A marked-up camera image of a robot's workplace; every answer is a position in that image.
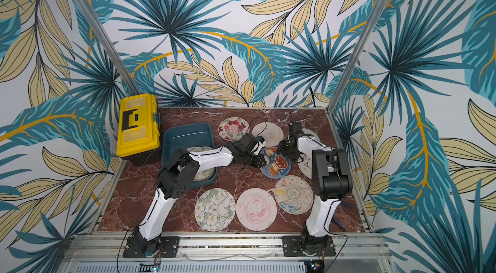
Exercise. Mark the aluminium front rail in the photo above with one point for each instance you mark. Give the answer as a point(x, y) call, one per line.
point(203, 246)

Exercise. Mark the cream cat flower coaster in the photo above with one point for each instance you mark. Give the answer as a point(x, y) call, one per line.
point(304, 164)

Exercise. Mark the silver aluminium corner post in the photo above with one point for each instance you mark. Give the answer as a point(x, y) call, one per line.
point(369, 26)

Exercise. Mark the cream blue doodle coaster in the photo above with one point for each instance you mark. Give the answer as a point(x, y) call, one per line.
point(293, 195)

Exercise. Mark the pink unicorn ring coaster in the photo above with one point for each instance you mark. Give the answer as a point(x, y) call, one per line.
point(256, 209)

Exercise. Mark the silver aluminium left post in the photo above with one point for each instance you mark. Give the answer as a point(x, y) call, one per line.
point(95, 24)

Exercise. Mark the green outline bear coaster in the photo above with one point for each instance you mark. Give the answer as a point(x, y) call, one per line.
point(207, 174)

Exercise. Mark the green white flower coaster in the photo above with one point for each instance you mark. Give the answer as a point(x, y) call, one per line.
point(215, 209)

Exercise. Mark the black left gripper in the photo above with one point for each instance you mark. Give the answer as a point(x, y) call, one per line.
point(260, 161)

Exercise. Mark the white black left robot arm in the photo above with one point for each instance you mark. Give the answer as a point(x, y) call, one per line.
point(176, 177)

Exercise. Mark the blue denim cartoon coaster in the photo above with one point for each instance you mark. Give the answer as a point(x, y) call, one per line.
point(277, 166)

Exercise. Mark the unicorn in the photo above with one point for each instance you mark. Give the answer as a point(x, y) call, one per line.
point(271, 133)

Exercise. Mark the yellow plastic toolbox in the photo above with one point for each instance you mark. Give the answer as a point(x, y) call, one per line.
point(139, 129)

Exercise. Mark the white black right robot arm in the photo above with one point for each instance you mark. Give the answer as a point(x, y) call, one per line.
point(331, 182)

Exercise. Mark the teal plastic storage box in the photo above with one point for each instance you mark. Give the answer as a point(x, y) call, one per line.
point(187, 136)

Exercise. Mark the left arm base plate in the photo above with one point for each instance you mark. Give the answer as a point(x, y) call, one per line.
point(160, 247)

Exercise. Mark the floral rose coaster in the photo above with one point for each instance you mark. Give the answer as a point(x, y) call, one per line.
point(233, 129)

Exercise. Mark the blue handled pliers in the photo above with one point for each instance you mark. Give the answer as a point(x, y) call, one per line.
point(343, 217)

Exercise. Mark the green bunny coaster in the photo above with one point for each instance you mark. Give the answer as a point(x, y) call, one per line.
point(311, 134)

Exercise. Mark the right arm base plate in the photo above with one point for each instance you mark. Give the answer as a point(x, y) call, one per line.
point(296, 246)

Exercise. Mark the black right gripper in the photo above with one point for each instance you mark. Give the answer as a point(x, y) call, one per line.
point(289, 147)

